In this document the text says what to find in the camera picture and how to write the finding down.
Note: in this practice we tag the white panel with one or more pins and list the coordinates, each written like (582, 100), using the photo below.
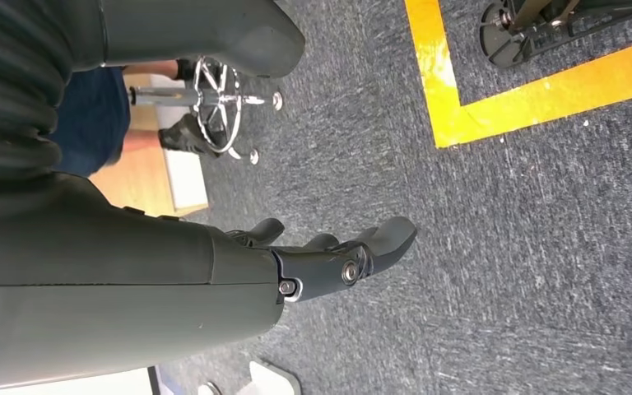
(76, 384)

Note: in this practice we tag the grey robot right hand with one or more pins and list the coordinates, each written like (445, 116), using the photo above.
(103, 272)

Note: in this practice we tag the yellow floor tape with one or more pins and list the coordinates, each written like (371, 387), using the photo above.
(441, 82)

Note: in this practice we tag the white flat base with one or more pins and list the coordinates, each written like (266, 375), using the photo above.
(269, 381)

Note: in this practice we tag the black wheeled base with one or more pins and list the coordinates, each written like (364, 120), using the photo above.
(512, 38)

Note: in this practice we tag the person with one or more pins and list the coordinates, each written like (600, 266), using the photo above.
(92, 120)

